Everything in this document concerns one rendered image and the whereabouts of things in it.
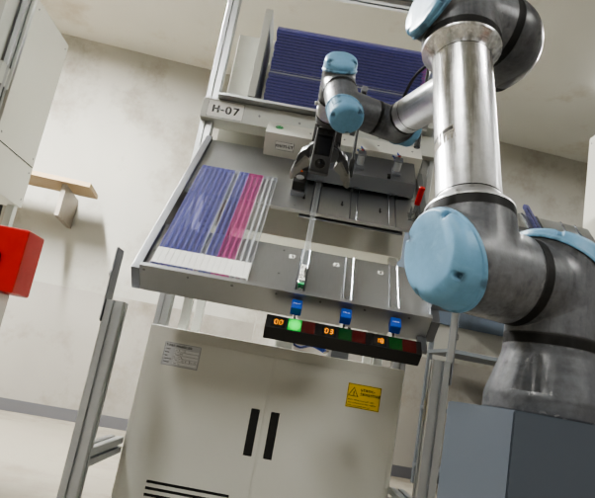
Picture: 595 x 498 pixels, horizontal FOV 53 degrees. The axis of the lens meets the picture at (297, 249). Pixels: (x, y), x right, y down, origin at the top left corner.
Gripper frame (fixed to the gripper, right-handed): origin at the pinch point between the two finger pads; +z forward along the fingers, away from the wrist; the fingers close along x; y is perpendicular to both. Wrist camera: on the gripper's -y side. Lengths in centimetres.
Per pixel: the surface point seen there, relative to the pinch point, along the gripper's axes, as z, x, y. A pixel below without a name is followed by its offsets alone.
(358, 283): 6.3, -13.4, -25.0
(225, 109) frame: 12, 34, 44
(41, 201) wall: 214, 197, 181
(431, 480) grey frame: 22, -35, -63
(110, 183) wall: 207, 153, 205
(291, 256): 7.4, 3.5, -19.4
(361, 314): 4.8, -14.5, -35.4
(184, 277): 3.4, 25.8, -35.0
